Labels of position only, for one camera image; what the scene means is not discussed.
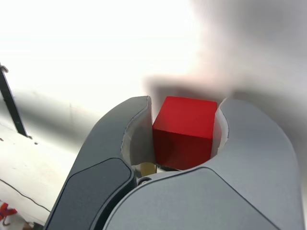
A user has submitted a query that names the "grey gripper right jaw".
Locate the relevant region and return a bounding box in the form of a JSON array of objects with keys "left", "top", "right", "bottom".
[{"left": 89, "top": 97, "right": 303, "bottom": 230}]

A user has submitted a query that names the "red cube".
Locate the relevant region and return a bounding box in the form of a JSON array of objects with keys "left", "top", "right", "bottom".
[{"left": 152, "top": 95, "right": 218, "bottom": 171}]

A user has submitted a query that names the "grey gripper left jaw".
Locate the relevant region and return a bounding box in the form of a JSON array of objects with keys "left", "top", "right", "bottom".
[{"left": 44, "top": 95, "right": 156, "bottom": 230}]

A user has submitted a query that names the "orange and white object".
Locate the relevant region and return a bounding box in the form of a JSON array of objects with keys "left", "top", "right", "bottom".
[{"left": 0, "top": 202, "right": 18, "bottom": 227}]

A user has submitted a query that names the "black tape strip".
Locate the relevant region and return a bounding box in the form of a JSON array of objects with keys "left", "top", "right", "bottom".
[{"left": 0, "top": 62, "right": 29, "bottom": 138}]

